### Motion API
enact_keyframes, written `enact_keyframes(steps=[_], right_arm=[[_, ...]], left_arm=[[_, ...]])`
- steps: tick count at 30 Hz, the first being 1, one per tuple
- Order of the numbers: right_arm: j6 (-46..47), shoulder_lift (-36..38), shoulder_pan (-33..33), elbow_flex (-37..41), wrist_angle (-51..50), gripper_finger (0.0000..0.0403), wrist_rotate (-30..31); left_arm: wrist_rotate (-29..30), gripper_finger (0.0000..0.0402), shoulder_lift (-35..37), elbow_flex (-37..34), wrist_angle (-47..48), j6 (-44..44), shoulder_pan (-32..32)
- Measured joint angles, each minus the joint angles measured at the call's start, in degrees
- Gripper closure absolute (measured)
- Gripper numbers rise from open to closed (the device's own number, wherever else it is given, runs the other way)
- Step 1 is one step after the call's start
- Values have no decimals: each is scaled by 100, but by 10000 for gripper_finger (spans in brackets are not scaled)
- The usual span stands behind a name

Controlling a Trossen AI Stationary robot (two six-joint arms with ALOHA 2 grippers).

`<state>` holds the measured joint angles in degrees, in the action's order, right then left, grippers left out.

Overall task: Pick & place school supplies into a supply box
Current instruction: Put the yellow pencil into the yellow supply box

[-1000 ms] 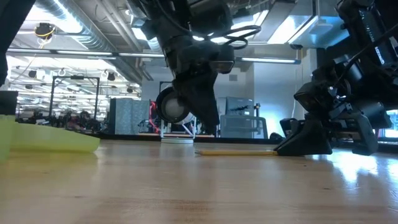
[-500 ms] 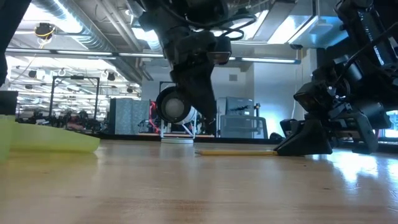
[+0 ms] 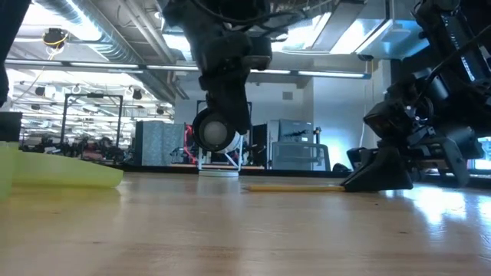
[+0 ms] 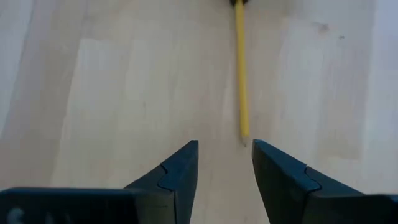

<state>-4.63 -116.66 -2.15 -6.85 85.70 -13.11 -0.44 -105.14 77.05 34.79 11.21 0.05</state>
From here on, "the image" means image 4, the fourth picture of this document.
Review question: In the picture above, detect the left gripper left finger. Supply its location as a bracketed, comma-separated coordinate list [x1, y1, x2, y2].
[124, 140, 199, 224]

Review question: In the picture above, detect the yellow pencil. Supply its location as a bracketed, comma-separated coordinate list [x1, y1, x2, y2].
[233, 0, 251, 147]

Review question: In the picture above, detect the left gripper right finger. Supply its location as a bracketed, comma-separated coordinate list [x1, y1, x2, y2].
[252, 139, 364, 224]

